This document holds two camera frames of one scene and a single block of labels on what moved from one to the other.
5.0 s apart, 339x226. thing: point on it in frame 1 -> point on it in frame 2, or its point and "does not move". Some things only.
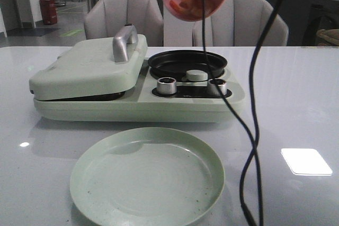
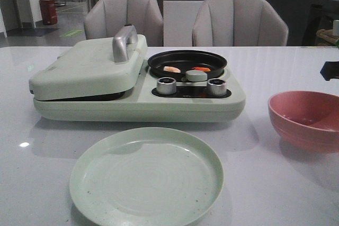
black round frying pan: x=176 y=64 does not move
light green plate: x=148 y=177 does not move
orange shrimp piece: x=175 y=6 -> x=203 y=69
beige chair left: x=108 y=14 does not move
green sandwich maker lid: x=97 y=67 does not move
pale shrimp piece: x=190 y=9 -> x=171 y=69
